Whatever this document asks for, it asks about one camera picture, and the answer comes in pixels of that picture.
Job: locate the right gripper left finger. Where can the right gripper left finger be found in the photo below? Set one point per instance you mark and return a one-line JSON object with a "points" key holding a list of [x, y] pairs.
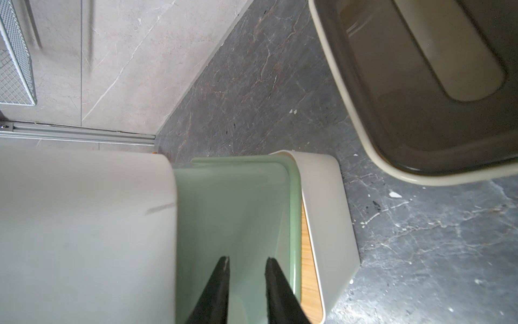
{"points": [[212, 306]]}

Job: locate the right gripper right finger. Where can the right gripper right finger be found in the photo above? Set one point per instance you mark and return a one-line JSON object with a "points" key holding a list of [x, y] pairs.
{"points": [[282, 305]]}

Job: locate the large bamboo lid tissue box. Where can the large bamboo lid tissue box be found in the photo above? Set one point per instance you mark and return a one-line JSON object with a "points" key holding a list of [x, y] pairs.
{"points": [[330, 258]]}

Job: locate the green tissue box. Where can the green tissue box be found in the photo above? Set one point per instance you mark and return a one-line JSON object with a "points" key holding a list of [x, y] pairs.
{"points": [[248, 209]]}

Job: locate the small bamboo lid tissue box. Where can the small bamboo lid tissue box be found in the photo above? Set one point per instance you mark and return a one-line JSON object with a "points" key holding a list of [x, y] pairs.
{"points": [[87, 237]]}

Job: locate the cream box dark lid back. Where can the cream box dark lid back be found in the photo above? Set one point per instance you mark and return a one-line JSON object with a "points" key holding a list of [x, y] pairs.
{"points": [[430, 86]]}

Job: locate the white wire mesh basket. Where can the white wire mesh basket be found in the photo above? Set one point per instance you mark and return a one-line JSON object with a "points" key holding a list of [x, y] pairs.
{"points": [[17, 78]]}

